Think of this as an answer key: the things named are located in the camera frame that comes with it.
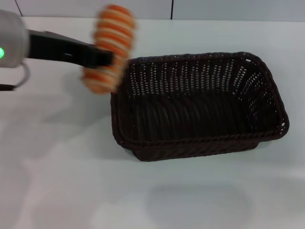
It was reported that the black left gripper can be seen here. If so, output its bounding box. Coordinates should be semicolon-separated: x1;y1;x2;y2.
29;29;114;69

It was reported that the orange striped ridged bread loaf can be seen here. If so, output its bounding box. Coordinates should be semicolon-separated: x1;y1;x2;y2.
80;4;137;95

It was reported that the dark brown woven basket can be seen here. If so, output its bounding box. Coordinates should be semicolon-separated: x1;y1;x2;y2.
110;51;290;163

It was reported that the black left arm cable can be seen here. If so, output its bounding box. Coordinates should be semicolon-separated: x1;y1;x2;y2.
0;62;31;92

